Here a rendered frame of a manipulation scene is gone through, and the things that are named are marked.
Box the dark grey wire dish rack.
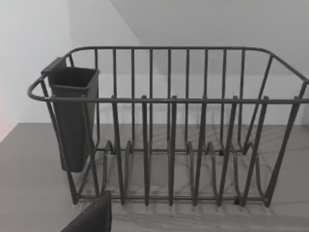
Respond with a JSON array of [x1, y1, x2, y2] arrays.
[[27, 46, 309, 208]]

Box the dark grey cutlery holder cup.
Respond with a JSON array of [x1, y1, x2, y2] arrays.
[[40, 57, 100, 173]]

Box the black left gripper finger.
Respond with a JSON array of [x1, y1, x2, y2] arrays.
[[59, 190, 112, 232]]

